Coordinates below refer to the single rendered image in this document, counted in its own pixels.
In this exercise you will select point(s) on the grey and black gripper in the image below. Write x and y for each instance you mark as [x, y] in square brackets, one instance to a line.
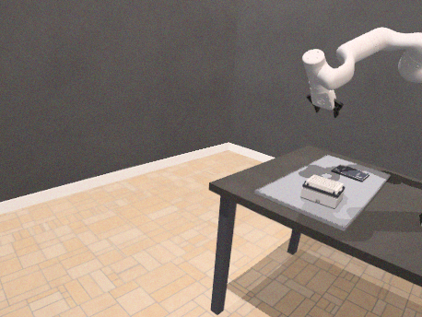
[325, 100]

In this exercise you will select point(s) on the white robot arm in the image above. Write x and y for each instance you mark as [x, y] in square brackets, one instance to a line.
[322, 77]

